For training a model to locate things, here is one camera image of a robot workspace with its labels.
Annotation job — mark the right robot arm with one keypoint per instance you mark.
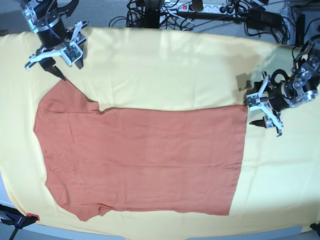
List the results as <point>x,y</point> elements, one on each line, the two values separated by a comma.
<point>44,18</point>

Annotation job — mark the terracotta orange T-shirt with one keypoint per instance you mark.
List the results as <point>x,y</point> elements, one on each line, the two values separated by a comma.
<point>127,159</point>

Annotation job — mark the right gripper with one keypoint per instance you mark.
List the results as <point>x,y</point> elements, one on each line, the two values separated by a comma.
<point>55,41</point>

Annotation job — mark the black stand column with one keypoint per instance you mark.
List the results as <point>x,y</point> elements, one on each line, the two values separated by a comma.
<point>151,15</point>

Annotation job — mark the white power strip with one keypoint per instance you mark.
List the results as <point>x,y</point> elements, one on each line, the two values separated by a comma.
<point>209,11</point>

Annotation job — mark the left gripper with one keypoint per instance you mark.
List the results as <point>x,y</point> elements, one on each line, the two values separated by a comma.
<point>279,98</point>

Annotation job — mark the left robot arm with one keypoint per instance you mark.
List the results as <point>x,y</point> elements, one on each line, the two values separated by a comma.
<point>305,77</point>

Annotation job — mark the pale yellow table cloth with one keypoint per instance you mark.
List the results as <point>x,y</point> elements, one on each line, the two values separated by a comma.
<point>279,183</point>

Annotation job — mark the black clamp right corner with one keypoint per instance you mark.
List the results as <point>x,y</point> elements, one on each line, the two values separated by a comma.
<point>315,227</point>

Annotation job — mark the black power adapter brick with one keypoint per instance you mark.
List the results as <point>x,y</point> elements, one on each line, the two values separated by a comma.
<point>264,18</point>

